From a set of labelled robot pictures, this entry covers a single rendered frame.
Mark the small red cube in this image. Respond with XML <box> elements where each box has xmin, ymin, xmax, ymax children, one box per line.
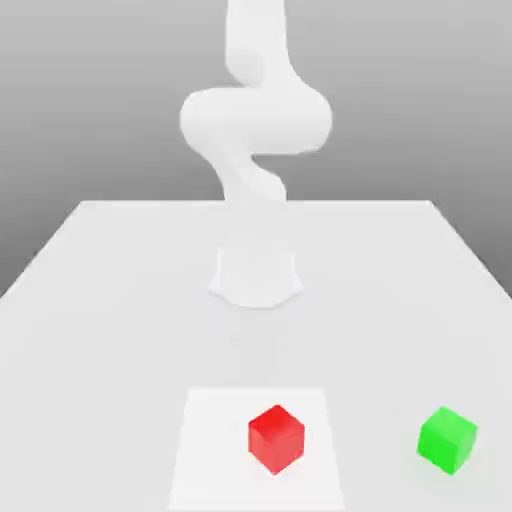
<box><xmin>247</xmin><ymin>404</ymin><xmax>306</xmax><ymax>476</ymax></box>

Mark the small green cube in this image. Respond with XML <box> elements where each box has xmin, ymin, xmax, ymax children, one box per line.
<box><xmin>416</xmin><ymin>406</ymin><xmax>479</xmax><ymax>476</ymax></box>

